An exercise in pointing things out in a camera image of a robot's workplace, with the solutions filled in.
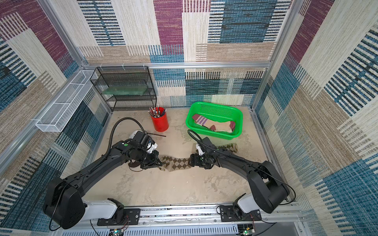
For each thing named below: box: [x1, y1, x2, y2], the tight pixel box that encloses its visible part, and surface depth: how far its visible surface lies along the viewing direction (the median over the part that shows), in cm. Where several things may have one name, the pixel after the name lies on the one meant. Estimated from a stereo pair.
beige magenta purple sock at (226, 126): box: [192, 114, 236, 133], surface depth 109 cm
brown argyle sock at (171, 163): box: [158, 155, 191, 172], surface depth 91 cm
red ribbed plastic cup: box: [150, 106, 169, 133], surface depth 108 cm
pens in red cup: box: [148, 104, 167, 118], surface depth 101 cm
